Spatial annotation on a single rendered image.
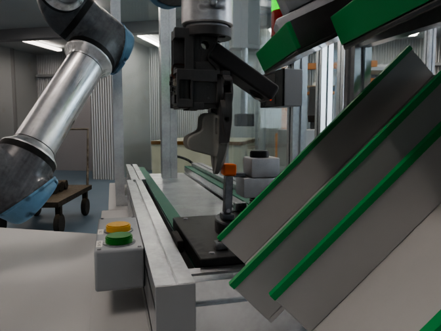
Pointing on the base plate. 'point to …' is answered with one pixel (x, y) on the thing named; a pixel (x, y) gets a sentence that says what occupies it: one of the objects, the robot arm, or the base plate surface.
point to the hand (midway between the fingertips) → (220, 165)
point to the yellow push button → (118, 226)
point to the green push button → (119, 238)
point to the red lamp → (275, 19)
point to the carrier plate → (203, 242)
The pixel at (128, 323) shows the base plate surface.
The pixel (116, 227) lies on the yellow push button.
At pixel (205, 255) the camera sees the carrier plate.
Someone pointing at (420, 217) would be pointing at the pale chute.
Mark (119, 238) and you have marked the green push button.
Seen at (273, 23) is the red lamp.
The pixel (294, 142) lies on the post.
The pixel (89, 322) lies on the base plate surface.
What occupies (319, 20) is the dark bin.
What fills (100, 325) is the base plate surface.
